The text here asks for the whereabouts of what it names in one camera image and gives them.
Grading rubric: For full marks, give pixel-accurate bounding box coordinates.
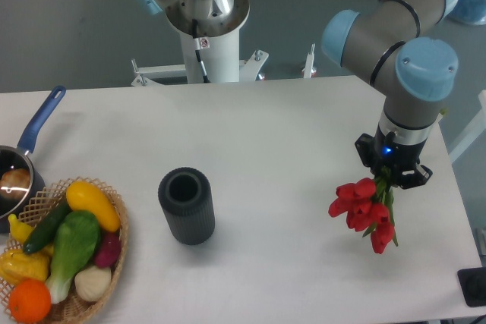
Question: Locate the yellow squash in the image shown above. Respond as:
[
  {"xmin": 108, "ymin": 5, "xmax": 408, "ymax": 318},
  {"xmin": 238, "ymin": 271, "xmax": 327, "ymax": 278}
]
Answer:
[{"xmin": 65, "ymin": 181, "xmax": 121, "ymax": 233}]

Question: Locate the orange fruit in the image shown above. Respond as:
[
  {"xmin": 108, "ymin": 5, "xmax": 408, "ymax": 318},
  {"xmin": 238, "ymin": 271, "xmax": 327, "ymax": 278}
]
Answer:
[{"xmin": 8, "ymin": 279, "xmax": 52, "ymax": 323}]

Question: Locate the brown bread roll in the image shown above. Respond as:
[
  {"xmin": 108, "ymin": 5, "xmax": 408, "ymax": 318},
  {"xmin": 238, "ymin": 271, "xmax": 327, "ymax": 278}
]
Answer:
[{"xmin": 1, "ymin": 168, "xmax": 30, "ymax": 202}]

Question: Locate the green cucumber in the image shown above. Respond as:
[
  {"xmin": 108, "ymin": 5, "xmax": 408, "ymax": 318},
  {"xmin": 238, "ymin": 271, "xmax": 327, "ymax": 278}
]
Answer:
[{"xmin": 23, "ymin": 200, "xmax": 71, "ymax": 254}]

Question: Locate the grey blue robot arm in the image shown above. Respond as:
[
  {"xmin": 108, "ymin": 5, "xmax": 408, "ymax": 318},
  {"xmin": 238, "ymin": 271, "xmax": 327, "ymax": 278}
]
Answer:
[{"xmin": 137, "ymin": 0, "xmax": 458, "ymax": 189}]

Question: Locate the white frame bracket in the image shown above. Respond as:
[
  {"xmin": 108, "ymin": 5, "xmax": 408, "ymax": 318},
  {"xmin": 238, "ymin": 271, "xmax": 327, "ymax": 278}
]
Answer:
[{"xmin": 302, "ymin": 43, "xmax": 317, "ymax": 78}]

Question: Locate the black device at edge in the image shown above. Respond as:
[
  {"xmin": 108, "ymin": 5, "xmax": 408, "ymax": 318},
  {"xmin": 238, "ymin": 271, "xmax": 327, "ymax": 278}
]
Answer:
[{"xmin": 457, "ymin": 267, "xmax": 486, "ymax": 307}]

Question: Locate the green bok choy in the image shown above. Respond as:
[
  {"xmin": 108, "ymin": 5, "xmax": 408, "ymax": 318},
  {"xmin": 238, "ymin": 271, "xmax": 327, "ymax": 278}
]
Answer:
[{"xmin": 46, "ymin": 210, "xmax": 101, "ymax": 304}]

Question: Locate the blue handled saucepan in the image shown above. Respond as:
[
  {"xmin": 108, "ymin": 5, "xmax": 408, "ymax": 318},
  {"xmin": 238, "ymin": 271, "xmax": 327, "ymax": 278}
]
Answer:
[{"xmin": 1, "ymin": 86, "xmax": 66, "ymax": 234}]

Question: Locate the black cable on pedestal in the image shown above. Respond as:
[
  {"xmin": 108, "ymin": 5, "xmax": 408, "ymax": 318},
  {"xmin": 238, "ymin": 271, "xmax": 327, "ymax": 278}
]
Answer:
[{"xmin": 191, "ymin": 18, "xmax": 211, "ymax": 84}]

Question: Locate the yellow banana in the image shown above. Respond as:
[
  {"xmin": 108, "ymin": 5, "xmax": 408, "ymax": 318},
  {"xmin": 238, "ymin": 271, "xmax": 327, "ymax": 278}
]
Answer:
[{"xmin": 8, "ymin": 214, "xmax": 54, "ymax": 257}]

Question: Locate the red tulip bouquet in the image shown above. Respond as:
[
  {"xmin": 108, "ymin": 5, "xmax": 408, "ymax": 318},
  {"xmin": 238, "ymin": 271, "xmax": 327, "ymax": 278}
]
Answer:
[{"xmin": 328, "ymin": 168, "xmax": 398, "ymax": 254}]

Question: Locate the white garlic bulb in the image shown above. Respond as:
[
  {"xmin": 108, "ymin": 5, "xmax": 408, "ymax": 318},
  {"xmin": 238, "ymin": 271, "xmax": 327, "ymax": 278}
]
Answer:
[{"xmin": 74, "ymin": 266, "xmax": 112, "ymax": 302}]

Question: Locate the yellow bell pepper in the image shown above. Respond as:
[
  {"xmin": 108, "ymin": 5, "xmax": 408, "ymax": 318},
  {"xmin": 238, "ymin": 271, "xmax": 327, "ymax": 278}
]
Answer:
[{"xmin": 1, "ymin": 249, "xmax": 50, "ymax": 286}]

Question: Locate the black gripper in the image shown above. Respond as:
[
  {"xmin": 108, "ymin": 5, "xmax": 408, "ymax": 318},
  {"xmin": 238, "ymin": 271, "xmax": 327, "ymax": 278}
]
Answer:
[{"xmin": 355, "ymin": 128, "xmax": 433, "ymax": 189}]

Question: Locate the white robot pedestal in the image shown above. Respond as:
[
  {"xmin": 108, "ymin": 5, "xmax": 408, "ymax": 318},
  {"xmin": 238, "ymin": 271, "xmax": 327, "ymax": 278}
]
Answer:
[{"xmin": 131, "ymin": 0, "xmax": 269, "ymax": 87}]

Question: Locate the dark grey ribbed vase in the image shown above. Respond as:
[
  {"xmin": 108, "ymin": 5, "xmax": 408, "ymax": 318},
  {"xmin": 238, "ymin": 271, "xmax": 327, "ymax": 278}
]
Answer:
[{"xmin": 158, "ymin": 167, "xmax": 216, "ymax": 245}]

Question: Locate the purple red onion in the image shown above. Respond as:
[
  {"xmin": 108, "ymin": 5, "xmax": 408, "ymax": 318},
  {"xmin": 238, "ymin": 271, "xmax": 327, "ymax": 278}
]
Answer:
[{"xmin": 93, "ymin": 232, "xmax": 122, "ymax": 268}]

